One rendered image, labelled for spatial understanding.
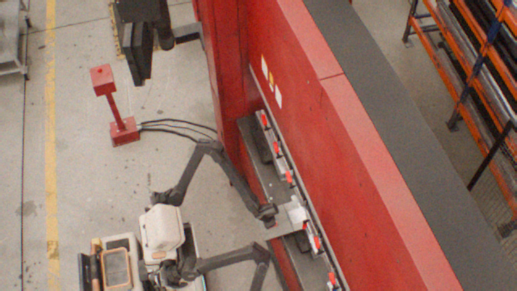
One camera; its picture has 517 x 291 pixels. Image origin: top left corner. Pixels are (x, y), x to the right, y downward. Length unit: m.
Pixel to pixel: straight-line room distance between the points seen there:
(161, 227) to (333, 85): 1.19
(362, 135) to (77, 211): 3.08
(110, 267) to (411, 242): 1.98
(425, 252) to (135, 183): 3.17
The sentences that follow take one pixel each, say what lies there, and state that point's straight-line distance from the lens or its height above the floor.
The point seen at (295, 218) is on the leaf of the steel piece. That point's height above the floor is 1.00.
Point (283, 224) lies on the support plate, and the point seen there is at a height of 1.00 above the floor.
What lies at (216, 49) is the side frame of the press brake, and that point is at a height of 1.58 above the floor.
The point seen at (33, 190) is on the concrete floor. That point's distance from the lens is 4.69.
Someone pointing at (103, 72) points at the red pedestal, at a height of 0.80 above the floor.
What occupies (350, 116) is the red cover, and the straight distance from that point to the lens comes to 1.81.
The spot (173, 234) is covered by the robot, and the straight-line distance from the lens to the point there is 2.65.
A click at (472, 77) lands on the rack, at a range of 4.33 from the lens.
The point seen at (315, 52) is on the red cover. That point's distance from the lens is 1.99.
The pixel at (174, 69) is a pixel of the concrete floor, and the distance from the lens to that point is 5.09.
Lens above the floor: 3.74
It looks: 57 degrees down
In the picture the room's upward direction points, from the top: 2 degrees counter-clockwise
